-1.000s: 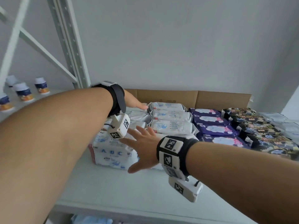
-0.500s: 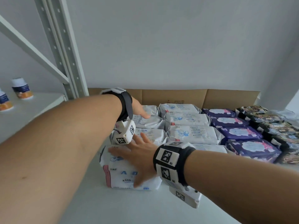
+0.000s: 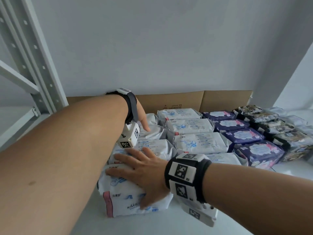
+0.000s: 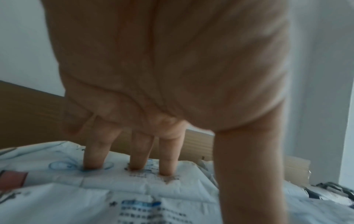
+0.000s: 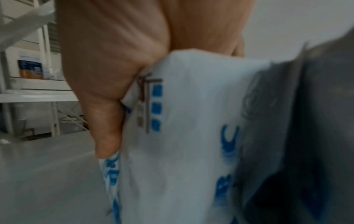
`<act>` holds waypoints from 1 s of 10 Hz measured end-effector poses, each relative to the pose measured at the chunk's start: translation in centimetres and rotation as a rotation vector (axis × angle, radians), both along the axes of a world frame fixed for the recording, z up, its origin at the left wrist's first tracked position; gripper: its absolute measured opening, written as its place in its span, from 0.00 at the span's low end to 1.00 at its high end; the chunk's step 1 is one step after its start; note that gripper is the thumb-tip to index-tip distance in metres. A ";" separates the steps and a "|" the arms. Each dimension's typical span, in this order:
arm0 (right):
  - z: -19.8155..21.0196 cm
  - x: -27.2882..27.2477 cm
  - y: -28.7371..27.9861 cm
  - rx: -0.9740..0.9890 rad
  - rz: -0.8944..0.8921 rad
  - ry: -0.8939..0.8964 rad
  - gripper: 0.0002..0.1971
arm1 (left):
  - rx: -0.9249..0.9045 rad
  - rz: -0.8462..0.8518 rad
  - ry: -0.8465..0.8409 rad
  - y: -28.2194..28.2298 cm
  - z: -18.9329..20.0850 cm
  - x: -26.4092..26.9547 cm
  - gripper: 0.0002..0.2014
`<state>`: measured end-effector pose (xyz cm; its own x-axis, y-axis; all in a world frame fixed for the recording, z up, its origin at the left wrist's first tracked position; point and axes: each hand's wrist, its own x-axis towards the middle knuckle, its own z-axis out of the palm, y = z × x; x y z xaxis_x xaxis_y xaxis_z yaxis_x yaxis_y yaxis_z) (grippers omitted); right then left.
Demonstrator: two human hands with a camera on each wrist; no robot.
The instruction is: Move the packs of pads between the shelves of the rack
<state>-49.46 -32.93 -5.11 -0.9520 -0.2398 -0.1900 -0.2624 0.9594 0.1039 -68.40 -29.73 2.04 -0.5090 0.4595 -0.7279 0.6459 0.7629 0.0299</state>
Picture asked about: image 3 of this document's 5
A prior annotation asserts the person's left forearm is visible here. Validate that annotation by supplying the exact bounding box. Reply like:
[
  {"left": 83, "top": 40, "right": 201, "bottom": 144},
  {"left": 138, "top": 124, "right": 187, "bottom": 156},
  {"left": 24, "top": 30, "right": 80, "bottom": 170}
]
[{"left": 0, "top": 95, "right": 129, "bottom": 235}]

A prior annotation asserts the white metal shelf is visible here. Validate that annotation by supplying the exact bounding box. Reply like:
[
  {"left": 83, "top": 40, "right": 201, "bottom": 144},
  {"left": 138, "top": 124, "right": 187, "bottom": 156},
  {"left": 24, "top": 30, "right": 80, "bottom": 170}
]
[
  {"left": 66, "top": 105, "right": 313, "bottom": 235},
  {"left": 0, "top": 0, "right": 69, "bottom": 151}
]

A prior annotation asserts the person's right forearm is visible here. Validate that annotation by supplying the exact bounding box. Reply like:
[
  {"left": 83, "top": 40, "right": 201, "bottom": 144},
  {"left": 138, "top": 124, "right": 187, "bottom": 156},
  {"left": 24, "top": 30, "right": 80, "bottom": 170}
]
[{"left": 203, "top": 163, "right": 313, "bottom": 235}]

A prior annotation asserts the black wrist strap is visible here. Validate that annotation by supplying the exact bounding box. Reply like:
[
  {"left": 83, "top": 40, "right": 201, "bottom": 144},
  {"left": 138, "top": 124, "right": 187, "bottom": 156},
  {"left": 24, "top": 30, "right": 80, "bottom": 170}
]
[
  {"left": 164, "top": 154, "right": 213, "bottom": 205},
  {"left": 105, "top": 91, "right": 139, "bottom": 125}
]

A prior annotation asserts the brown cardboard sheet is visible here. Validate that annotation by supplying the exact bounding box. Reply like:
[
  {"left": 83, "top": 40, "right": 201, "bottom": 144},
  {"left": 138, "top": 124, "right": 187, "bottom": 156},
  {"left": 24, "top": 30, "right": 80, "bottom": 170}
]
[{"left": 66, "top": 90, "right": 254, "bottom": 114}]

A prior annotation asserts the person's right hand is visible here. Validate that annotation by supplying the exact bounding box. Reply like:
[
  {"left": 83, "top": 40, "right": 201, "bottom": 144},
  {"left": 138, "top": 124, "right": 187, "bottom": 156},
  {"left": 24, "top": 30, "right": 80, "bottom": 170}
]
[{"left": 105, "top": 147, "right": 171, "bottom": 210}]

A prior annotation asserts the white blue ABC packs group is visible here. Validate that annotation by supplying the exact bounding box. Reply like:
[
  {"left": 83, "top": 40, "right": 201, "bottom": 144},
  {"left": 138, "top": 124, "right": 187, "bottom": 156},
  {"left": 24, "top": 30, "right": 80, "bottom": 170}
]
[{"left": 107, "top": 108, "right": 249, "bottom": 169}]

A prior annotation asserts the person's left hand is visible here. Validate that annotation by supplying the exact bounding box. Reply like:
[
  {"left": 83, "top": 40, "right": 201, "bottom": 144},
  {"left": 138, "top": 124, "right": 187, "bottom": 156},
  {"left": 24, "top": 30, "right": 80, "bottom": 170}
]
[{"left": 136, "top": 98, "right": 151, "bottom": 133}]

